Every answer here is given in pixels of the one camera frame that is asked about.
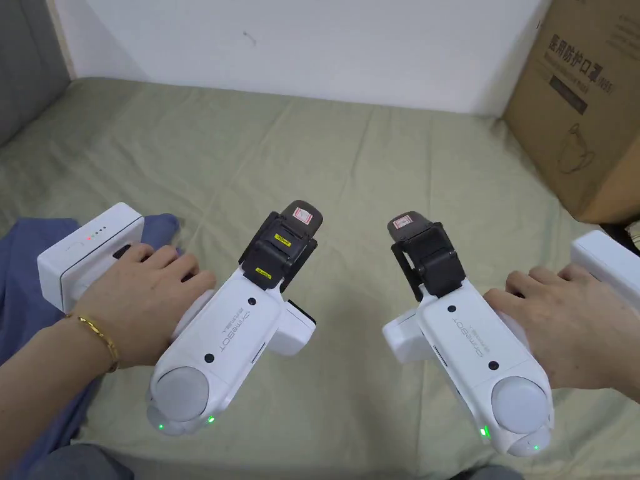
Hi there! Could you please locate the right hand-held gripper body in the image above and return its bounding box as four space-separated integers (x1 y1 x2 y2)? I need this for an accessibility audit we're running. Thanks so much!
382 229 640 458

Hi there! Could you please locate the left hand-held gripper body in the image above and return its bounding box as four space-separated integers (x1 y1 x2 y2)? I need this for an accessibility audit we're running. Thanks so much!
37 202 318 451

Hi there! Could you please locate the person's left forearm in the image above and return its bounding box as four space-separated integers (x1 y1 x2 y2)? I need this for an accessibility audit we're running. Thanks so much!
0 314 121 480

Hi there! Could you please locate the person's left hand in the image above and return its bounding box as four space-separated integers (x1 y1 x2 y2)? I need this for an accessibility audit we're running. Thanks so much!
74 244 217 372

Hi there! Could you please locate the person's right hand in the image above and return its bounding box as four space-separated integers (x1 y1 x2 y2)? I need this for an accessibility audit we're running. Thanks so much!
484 264 640 392

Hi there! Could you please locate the bed with pale green sheet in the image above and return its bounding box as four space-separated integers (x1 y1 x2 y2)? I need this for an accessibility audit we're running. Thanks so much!
0 74 640 480

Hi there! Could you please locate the blue garment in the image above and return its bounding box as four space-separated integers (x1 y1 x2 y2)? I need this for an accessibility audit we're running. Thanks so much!
0 212 181 453

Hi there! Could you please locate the brown cardboard carton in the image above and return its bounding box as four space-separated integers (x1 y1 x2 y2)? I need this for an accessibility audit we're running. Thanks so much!
502 0 640 226

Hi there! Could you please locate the grey padded headboard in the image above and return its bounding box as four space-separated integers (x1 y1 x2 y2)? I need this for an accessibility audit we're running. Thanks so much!
0 0 76 147

